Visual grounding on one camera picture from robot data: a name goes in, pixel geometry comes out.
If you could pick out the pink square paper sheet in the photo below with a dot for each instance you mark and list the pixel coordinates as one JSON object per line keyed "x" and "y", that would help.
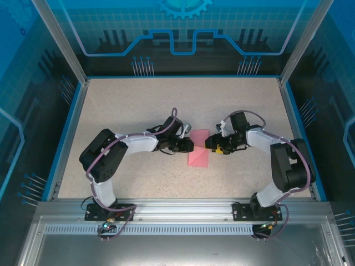
{"x": 198, "y": 159}

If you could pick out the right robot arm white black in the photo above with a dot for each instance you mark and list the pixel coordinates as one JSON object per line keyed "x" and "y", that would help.
{"x": 285, "y": 166}

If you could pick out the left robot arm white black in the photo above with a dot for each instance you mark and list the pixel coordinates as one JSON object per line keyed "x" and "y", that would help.
{"x": 102, "y": 155}

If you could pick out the metal sheet tray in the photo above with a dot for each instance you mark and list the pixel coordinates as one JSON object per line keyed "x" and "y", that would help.
{"x": 177, "y": 252}

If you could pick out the blue table edge strip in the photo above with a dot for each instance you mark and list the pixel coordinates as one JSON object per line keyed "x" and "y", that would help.
{"x": 63, "y": 138}
{"x": 304, "y": 138}

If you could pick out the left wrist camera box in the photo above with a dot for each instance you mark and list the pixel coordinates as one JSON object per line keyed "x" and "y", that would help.
{"x": 187, "y": 129}

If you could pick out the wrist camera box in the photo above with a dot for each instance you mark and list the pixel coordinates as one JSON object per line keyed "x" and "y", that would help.
{"x": 187, "y": 129}
{"x": 221, "y": 128}

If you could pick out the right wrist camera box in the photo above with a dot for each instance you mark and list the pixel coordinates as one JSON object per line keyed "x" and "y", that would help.
{"x": 221, "y": 128}

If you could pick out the aluminium side rail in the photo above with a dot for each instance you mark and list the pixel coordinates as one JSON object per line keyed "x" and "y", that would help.
{"x": 70, "y": 138}
{"x": 296, "y": 138}

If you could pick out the aluminium mounting rail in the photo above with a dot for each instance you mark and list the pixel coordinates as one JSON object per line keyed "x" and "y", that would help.
{"x": 180, "y": 210}

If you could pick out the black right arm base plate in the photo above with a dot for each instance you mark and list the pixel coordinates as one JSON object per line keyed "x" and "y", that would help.
{"x": 238, "y": 212}

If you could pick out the aluminium frame post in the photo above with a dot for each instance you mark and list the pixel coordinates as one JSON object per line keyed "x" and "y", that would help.
{"x": 304, "y": 41}
{"x": 62, "y": 41}

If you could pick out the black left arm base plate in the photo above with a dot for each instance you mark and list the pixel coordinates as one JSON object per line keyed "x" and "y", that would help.
{"x": 90, "y": 214}

